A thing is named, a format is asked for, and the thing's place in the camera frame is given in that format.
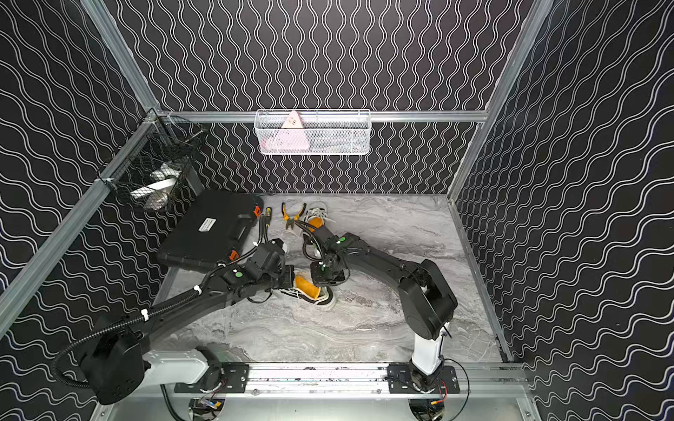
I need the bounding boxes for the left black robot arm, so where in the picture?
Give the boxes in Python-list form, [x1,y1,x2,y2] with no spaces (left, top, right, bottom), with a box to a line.
[77,261,295,405]

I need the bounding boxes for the white items in black basket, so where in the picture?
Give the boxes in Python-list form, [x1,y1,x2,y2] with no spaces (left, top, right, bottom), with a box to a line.
[130,163,181,211]

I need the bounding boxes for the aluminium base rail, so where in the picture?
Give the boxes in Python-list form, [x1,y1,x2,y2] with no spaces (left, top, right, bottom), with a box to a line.
[168,361,527,400]

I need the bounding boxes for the pink triangular item in basket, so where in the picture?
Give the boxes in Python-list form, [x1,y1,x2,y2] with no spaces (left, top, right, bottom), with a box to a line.
[270,111,310,153]

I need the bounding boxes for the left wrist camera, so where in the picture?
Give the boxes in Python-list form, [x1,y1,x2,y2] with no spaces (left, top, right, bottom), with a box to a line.
[246,239,285,281]

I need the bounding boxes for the black plastic tool case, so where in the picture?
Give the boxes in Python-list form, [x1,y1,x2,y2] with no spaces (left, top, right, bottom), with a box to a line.
[157,191,263,273]

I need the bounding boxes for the black yellow screwdriver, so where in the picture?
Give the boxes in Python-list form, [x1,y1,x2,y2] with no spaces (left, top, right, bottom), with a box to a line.
[263,207,273,233]

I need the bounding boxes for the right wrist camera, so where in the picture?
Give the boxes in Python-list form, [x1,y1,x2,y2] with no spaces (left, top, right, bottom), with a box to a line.
[313,226,338,248]

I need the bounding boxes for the left corrugated black cable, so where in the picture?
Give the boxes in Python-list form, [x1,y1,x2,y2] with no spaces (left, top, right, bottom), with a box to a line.
[51,283,204,390]

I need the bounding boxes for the white wire wall basket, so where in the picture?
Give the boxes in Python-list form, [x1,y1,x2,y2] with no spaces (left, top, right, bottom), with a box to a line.
[254,109,372,155]

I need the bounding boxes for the black white sneaker with laces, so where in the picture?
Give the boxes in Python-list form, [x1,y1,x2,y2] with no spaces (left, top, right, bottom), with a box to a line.
[303,202,329,230]

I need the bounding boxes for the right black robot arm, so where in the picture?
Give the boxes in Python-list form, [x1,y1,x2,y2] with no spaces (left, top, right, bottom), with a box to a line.
[305,227,458,392]

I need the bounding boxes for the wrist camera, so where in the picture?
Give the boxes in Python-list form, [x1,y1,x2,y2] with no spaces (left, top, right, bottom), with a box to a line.
[246,239,285,281]
[313,226,338,248]

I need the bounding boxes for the black wire corner basket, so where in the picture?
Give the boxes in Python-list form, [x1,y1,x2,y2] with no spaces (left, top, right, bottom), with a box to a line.
[100,112,208,212]

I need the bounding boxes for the yellow black pliers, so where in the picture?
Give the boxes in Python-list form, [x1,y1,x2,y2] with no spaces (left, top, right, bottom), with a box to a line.
[281,202,306,230]

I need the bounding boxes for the orange insole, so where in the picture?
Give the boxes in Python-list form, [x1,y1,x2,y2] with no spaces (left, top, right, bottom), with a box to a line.
[308,218,324,229]
[294,275,321,301]

